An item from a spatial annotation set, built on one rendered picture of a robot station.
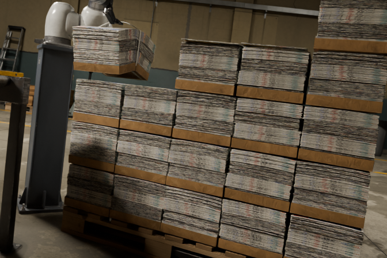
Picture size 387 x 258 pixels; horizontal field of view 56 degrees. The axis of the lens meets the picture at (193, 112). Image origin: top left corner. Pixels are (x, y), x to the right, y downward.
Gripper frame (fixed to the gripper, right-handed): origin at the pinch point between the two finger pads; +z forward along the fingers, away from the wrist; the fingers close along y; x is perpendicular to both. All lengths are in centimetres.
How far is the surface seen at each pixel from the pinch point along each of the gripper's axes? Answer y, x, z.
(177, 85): 39, 48, -16
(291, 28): -190, 2, 657
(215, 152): 67, 71, -14
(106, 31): 17.8, 7.2, -21.0
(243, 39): -147, -94, 621
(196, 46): 21, 55, -17
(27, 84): 51, -12, -45
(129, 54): 25.7, 13.4, -5.7
